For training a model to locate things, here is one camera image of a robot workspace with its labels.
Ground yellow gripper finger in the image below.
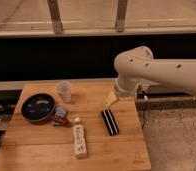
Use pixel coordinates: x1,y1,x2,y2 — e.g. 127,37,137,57
103,91,118,108

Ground dark ceramic bowl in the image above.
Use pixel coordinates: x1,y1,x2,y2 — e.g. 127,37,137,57
21,93,56,123

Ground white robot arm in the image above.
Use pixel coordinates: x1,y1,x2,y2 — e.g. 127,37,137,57
103,46,196,108

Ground black striped box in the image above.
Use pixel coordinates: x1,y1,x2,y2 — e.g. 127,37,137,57
101,109,119,136

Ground clear plastic cup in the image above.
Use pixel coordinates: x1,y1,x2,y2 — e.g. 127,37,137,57
56,81,71,102

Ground white bottle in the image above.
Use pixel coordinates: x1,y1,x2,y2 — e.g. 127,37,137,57
73,118,87,159

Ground blue and red packet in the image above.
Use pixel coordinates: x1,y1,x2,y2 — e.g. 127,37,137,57
52,106,70,126

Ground black cable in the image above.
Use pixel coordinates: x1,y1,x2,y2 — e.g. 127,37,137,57
137,85,150,130

